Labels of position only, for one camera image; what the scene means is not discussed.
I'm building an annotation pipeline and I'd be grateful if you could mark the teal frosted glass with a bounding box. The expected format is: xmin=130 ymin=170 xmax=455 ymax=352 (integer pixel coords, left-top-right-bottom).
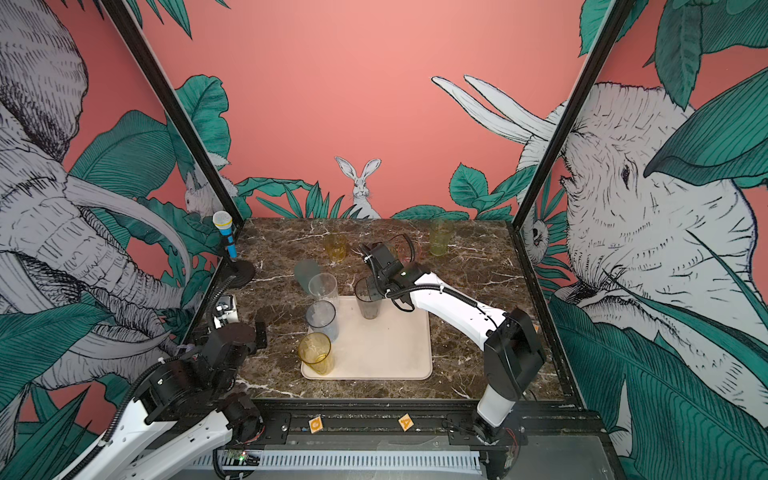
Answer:
xmin=294 ymin=259 xmax=323 ymax=295

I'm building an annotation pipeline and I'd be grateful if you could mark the blue grey plastic glass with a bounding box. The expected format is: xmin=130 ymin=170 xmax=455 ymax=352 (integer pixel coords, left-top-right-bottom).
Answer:
xmin=305 ymin=300 xmax=339 ymax=342

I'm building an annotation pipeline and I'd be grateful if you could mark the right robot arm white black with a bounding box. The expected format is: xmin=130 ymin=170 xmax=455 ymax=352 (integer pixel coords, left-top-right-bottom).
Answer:
xmin=360 ymin=242 xmax=546 ymax=445

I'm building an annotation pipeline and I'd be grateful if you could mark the yellow plastic glass front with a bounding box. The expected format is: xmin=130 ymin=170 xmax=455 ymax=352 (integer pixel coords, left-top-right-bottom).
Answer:
xmin=323 ymin=233 xmax=347 ymax=263

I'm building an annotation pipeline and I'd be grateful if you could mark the black front rail base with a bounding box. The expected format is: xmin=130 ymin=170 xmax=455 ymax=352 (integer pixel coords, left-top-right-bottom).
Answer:
xmin=253 ymin=398 xmax=609 ymax=450

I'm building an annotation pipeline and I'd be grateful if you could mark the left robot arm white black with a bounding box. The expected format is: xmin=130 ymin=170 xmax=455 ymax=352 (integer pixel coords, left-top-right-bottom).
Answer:
xmin=58 ymin=322 xmax=267 ymax=479

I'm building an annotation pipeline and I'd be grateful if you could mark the beige square tray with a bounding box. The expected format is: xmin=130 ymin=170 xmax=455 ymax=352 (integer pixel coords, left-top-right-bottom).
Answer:
xmin=301 ymin=296 xmax=433 ymax=381

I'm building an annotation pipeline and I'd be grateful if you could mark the right black frame post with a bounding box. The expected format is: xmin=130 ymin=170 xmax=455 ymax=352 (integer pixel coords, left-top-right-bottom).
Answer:
xmin=508 ymin=0 xmax=635 ymax=233

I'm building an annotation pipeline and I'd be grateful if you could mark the tall light green glass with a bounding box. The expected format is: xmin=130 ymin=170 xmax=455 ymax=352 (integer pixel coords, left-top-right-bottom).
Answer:
xmin=429 ymin=219 xmax=454 ymax=257

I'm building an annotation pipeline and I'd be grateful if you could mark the black frame post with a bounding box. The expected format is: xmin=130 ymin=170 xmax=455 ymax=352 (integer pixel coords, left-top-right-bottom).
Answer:
xmin=101 ymin=0 xmax=244 ymax=230
xmin=508 ymin=0 xmax=635 ymax=233

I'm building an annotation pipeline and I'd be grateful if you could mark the toy microphone on stand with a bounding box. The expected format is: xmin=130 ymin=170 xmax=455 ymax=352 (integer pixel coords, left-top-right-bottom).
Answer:
xmin=212 ymin=210 xmax=256 ymax=288

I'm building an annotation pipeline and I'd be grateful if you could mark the clear plastic glass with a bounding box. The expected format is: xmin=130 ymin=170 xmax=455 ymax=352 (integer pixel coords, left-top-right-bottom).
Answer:
xmin=308 ymin=272 xmax=339 ymax=307

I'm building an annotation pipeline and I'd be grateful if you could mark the dark brown plastic glass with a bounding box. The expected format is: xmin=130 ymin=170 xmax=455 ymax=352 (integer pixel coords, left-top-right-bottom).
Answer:
xmin=354 ymin=276 xmax=383 ymax=320

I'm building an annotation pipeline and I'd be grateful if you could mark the amber plastic glass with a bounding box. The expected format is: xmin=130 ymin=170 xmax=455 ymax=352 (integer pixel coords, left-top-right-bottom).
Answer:
xmin=298 ymin=332 xmax=334 ymax=375

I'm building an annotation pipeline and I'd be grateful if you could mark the left black frame post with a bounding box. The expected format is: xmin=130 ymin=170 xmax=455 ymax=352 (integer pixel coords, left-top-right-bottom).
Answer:
xmin=101 ymin=0 xmax=244 ymax=230

